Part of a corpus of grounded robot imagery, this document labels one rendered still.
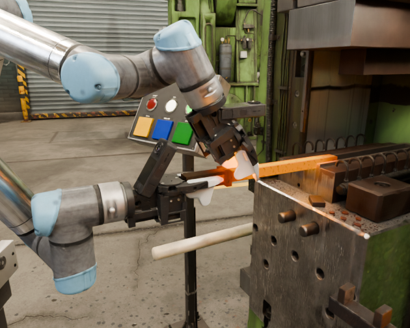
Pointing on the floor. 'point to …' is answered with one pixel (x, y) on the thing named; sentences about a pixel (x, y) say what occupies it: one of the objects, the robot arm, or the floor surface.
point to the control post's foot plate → (191, 323)
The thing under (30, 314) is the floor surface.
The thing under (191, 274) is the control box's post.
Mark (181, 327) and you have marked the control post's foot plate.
